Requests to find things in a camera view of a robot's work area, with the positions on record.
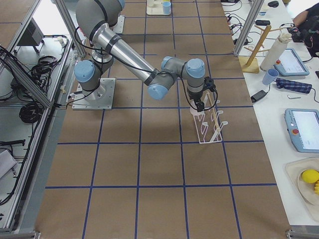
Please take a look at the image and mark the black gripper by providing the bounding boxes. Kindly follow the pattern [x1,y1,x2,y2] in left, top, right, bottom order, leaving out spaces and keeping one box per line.
[187,86,205,112]

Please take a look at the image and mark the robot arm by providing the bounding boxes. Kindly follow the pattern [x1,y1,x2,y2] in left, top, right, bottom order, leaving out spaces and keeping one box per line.
[76,0,205,112]

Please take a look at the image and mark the blue cup on desk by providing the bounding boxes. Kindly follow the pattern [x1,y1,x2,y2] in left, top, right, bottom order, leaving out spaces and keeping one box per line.
[262,69,279,85]

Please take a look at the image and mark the light blue cup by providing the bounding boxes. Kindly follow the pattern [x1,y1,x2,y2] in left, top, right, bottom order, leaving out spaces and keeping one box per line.
[162,1,171,15]

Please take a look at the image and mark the wooden mug tree stand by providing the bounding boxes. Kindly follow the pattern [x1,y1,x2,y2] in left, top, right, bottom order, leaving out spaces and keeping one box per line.
[239,24,282,74]

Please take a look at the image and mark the black power adapter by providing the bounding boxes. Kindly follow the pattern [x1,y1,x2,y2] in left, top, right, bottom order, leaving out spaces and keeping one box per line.
[251,90,267,103]

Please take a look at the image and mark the beige thermos bottle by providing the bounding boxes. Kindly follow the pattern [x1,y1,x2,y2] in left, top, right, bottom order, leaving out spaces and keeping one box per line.
[260,33,292,71]

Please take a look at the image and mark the blue teach pendant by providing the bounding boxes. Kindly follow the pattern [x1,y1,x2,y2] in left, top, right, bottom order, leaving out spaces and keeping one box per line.
[274,48,310,76]
[285,109,319,153]

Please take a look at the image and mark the white rabbit tray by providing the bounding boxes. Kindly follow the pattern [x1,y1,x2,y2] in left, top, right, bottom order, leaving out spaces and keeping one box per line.
[146,0,171,16]

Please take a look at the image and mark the beige tray with fruit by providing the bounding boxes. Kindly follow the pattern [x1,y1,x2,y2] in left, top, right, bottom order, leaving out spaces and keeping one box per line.
[285,158,319,222]

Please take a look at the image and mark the yellow lemon toy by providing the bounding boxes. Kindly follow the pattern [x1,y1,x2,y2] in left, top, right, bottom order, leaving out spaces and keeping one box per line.
[302,169,319,184]

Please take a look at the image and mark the white wire cup rack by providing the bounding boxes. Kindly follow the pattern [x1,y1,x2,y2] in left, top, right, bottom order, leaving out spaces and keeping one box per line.
[190,93,228,144]

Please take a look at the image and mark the aluminium frame post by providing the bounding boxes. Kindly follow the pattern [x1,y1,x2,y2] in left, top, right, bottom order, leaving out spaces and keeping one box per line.
[233,0,264,56]

